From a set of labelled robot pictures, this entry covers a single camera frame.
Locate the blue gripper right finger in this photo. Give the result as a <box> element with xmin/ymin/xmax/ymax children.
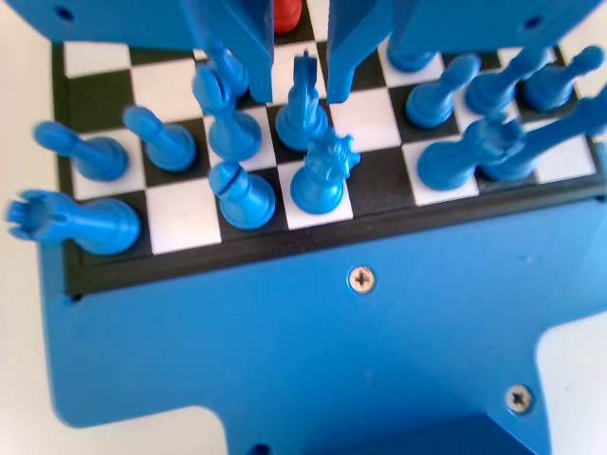
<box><xmin>325</xmin><ymin>0</ymin><xmax>607</xmax><ymax>105</ymax></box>

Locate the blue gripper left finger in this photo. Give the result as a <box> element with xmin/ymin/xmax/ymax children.
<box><xmin>7</xmin><ymin>0</ymin><xmax>277</xmax><ymax>104</ymax></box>

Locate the blue chess knight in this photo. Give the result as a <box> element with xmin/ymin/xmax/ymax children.
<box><xmin>274</xmin><ymin>50</ymin><xmax>330</xmax><ymax>152</ymax></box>
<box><xmin>386</xmin><ymin>36</ymin><xmax>440</xmax><ymax>73</ymax></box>

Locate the blue chess pawn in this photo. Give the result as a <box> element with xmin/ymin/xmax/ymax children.
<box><xmin>32</xmin><ymin>120</ymin><xmax>129</xmax><ymax>182</ymax></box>
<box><xmin>405</xmin><ymin>53</ymin><xmax>483</xmax><ymax>130</ymax></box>
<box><xmin>121</xmin><ymin>104</ymin><xmax>198</xmax><ymax>173</ymax></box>
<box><xmin>464</xmin><ymin>45</ymin><xmax>554</xmax><ymax>118</ymax></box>
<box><xmin>521</xmin><ymin>45</ymin><xmax>607</xmax><ymax>113</ymax></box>
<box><xmin>208</xmin><ymin>40</ymin><xmax>250</xmax><ymax>99</ymax></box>

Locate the red chess pawn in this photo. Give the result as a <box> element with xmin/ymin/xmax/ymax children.
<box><xmin>273</xmin><ymin>0</ymin><xmax>304</xmax><ymax>34</ymax></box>

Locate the blue chess bishop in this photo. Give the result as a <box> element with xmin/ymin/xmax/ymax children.
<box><xmin>208</xmin><ymin>160</ymin><xmax>277</xmax><ymax>231</ymax></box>
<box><xmin>192</xmin><ymin>64</ymin><xmax>263</xmax><ymax>162</ymax></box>

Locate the blue chess queen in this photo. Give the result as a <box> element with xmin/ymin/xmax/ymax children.
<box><xmin>289</xmin><ymin>132</ymin><xmax>361</xmax><ymax>215</ymax></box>

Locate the blue chess rook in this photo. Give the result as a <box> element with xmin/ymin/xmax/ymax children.
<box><xmin>416</xmin><ymin>117</ymin><xmax>525</xmax><ymax>191</ymax></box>
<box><xmin>4</xmin><ymin>189</ymin><xmax>142</xmax><ymax>257</ymax></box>

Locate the black and white chessboard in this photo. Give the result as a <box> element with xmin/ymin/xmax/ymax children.
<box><xmin>50</xmin><ymin>0</ymin><xmax>607</xmax><ymax>300</ymax></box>

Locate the silver screw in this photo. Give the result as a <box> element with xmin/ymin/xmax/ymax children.
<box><xmin>505</xmin><ymin>384</ymin><xmax>535</xmax><ymax>414</ymax></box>
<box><xmin>348</xmin><ymin>265</ymin><xmax>377</xmax><ymax>294</ymax></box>

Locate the blue base plate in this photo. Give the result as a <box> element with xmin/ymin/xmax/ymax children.
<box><xmin>40</xmin><ymin>193</ymin><xmax>607</xmax><ymax>455</ymax></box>

